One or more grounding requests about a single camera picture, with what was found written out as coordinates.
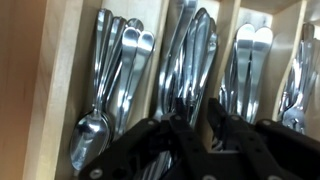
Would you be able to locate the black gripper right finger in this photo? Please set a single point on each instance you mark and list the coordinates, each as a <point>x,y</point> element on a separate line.
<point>269,150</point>

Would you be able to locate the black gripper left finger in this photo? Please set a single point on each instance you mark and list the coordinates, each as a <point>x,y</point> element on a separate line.
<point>129,156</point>

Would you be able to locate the large silver spoon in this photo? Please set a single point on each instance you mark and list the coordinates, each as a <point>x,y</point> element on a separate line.
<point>90,132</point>

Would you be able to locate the near wooden cutlery tray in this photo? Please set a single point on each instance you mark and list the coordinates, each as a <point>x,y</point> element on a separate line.
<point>61,90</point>

